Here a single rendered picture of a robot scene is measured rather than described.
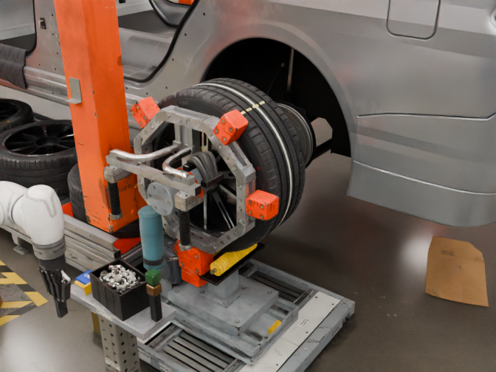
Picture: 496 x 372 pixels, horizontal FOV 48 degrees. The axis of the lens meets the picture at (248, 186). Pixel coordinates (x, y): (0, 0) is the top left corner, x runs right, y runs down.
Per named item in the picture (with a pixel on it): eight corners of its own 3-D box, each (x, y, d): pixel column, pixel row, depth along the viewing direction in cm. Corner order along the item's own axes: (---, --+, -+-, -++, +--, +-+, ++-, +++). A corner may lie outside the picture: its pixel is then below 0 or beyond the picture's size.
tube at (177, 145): (183, 151, 203) (181, 124, 198) (145, 170, 189) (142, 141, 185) (148, 140, 213) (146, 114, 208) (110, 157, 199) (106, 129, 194)
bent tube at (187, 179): (226, 165, 193) (226, 137, 188) (189, 186, 179) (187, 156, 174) (188, 153, 202) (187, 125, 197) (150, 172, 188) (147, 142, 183)
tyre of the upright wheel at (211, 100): (166, 172, 262) (274, 257, 240) (128, 190, 245) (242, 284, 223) (198, 46, 222) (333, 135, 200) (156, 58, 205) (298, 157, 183)
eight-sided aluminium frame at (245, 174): (255, 262, 211) (257, 127, 186) (245, 270, 206) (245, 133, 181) (151, 218, 240) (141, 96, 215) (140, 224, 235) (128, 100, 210)
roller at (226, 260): (260, 246, 237) (261, 235, 235) (217, 281, 216) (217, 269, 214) (249, 242, 240) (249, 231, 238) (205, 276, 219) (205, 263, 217)
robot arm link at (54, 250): (45, 249, 156) (49, 266, 159) (71, 234, 163) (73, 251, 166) (23, 238, 160) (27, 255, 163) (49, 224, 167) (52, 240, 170)
